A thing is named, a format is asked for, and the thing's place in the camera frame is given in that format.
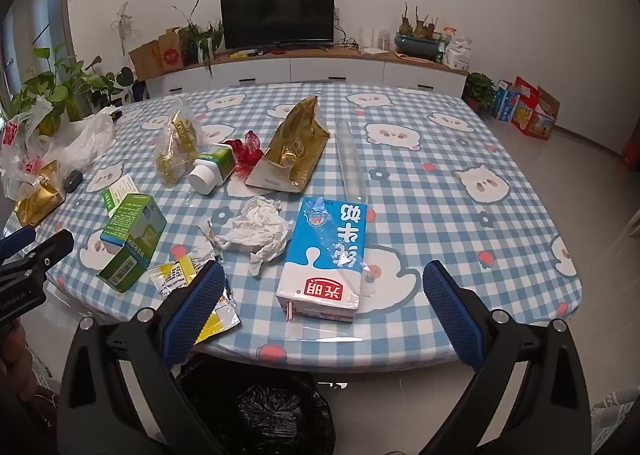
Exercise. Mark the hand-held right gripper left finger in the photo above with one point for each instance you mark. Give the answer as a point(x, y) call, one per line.
point(200, 305)

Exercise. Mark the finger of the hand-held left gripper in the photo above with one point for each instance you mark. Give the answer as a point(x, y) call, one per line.
point(50, 249)
point(17, 237)

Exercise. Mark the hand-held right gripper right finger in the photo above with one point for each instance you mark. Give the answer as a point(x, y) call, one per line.
point(452, 310)

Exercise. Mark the yellow snack wrapper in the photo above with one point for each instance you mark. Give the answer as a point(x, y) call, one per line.
point(172, 277)

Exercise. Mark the dark green medicine box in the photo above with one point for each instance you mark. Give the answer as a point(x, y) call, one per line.
point(130, 235)

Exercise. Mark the white tissue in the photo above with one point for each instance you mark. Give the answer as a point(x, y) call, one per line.
point(255, 230)

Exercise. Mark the black-lined trash bin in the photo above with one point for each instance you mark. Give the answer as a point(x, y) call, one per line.
point(260, 405)

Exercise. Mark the blue white milk carton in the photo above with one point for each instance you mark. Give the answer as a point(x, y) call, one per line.
point(320, 260)

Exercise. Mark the clear bag of gold wrappers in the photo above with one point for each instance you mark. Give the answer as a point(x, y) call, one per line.
point(175, 145)

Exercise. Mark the clear plastic tube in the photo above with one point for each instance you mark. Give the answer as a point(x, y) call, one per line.
point(350, 160)

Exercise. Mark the gold foil bag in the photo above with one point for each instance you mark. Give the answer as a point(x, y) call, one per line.
point(295, 145)

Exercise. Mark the person's left hand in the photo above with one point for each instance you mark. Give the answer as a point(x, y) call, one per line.
point(15, 365)

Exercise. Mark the gold tissue pack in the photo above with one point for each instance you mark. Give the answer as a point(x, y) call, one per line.
point(37, 200)

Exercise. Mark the small clear wrapper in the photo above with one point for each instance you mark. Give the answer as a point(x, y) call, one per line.
point(210, 235)

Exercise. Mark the small black oval case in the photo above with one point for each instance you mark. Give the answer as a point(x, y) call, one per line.
point(73, 181)

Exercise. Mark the clear plastic bag red print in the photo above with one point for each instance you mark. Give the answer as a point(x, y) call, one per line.
point(20, 155)

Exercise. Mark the blue checked tablecloth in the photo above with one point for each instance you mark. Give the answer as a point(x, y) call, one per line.
point(425, 195)

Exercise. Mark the white bottle green label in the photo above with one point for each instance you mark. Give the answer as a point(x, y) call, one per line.
point(205, 175)

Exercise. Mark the pothos plant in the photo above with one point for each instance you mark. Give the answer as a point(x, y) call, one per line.
point(55, 90)

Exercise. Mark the red plastic net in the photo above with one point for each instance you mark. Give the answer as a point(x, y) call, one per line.
point(250, 150)

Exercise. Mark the grey fringed rug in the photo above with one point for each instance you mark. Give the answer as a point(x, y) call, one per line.
point(617, 405)

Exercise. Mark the plain brown cardboard box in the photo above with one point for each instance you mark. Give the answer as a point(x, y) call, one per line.
point(145, 60)

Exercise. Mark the yellow red gift box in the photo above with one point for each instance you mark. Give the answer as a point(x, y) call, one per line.
point(525, 110)

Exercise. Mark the blue gift box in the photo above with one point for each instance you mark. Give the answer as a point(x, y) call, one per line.
point(506, 102)

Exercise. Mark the small potted floor plant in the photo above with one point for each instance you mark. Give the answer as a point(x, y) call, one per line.
point(480, 87)

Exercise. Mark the brown box red flower print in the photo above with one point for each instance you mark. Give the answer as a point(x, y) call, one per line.
point(170, 52)

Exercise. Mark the dried twig decoration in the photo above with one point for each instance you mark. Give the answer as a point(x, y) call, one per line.
point(123, 25)

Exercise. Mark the small white plastic bag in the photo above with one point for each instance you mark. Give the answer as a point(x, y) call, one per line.
point(457, 55)

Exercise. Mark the potted green plant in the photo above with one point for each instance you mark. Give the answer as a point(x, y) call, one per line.
point(200, 37)

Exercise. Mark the white television cabinet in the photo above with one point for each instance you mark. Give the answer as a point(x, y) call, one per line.
point(340, 67)

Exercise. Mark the blue bonsai planter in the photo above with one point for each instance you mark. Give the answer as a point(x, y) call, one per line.
point(417, 42)

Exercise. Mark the white router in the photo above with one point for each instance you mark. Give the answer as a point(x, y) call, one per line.
point(375, 51)

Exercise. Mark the white spray bottle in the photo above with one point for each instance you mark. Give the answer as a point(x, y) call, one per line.
point(447, 32)

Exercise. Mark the black television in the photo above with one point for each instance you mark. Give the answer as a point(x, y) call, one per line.
point(277, 15)

